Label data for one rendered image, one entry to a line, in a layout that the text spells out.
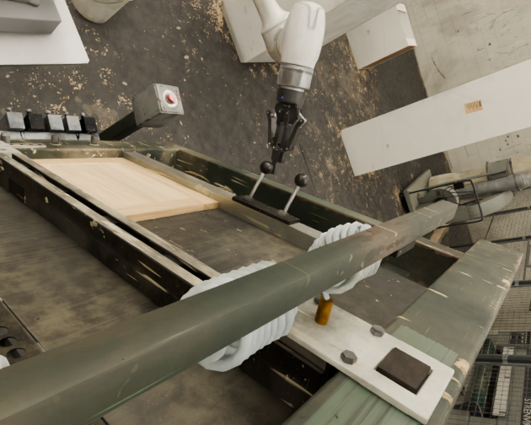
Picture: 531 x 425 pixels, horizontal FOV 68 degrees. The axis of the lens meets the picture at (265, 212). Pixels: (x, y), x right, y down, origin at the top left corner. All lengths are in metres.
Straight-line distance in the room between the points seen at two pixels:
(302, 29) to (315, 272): 0.89
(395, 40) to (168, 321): 5.74
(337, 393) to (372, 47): 5.67
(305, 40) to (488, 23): 7.91
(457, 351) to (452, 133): 4.05
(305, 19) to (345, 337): 0.81
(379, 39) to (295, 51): 4.88
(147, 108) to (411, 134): 3.42
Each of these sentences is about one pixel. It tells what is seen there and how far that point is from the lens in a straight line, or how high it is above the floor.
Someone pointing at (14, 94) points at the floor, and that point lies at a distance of 2.44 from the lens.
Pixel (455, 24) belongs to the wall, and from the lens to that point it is 8.97.
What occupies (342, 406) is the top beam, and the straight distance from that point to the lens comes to 0.39.
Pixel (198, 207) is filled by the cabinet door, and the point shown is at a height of 1.30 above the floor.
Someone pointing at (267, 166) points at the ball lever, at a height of 1.45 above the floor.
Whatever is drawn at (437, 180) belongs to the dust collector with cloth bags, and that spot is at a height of 0.35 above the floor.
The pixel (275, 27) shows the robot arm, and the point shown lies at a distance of 1.20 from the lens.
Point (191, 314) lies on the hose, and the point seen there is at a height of 1.97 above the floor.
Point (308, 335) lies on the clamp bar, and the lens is 0.45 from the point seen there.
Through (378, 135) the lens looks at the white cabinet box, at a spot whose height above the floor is 0.44.
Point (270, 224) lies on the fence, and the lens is 1.00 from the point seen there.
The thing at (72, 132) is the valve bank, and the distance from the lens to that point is 1.60.
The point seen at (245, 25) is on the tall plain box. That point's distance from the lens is 3.67.
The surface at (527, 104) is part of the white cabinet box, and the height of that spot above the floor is 1.84.
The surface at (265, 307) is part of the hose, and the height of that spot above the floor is 1.97.
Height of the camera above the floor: 2.10
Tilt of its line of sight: 39 degrees down
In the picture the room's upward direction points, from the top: 75 degrees clockwise
